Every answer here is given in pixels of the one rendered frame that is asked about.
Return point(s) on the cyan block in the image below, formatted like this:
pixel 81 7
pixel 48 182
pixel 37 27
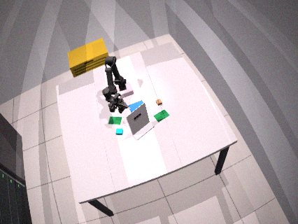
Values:
pixel 119 131

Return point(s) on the blue flat square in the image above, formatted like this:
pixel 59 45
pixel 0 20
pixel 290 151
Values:
pixel 135 105

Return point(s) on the small orange block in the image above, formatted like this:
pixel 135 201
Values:
pixel 159 102

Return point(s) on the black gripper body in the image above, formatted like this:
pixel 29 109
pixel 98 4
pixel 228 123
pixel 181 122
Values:
pixel 116 99

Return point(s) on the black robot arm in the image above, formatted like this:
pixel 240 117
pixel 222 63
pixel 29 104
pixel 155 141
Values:
pixel 119 80

